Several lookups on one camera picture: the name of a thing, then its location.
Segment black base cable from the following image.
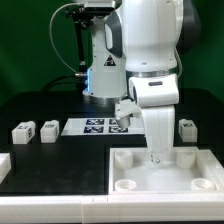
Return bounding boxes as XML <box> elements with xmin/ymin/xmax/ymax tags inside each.
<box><xmin>41</xmin><ymin>74</ymin><xmax>88</xmax><ymax>93</ymax></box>

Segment black camera on stand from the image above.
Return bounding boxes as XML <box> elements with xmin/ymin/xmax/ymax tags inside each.
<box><xmin>65</xmin><ymin>0</ymin><xmax>117</xmax><ymax>20</ymax></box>

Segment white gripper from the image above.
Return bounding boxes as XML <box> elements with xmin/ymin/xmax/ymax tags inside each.
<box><xmin>129</xmin><ymin>74</ymin><xmax>179</xmax><ymax>165</ymax></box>

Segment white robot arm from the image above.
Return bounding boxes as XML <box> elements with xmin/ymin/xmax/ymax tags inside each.
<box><xmin>83</xmin><ymin>0</ymin><xmax>200</xmax><ymax>164</ymax></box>

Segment white square tabletop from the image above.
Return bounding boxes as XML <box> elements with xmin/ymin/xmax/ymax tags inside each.
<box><xmin>108</xmin><ymin>147</ymin><xmax>224</xmax><ymax>194</ymax></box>

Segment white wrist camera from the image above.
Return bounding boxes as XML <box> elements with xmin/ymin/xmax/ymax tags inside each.
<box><xmin>115</xmin><ymin>99</ymin><xmax>140</xmax><ymax>129</ymax></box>

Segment white obstacle fence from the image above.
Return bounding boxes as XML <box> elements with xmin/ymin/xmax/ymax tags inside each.
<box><xmin>0</xmin><ymin>152</ymin><xmax>224</xmax><ymax>224</ymax></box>

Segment grey camera cable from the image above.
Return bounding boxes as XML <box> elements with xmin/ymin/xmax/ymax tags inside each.
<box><xmin>48</xmin><ymin>3</ymin><xmax>88</xmax><ymax>78</ymax></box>

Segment white tag base sheet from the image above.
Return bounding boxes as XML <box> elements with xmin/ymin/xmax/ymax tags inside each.
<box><xmin>61</xmin><ymin>118</ymin><xmax>144</xmax><ymax>136</ymax></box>

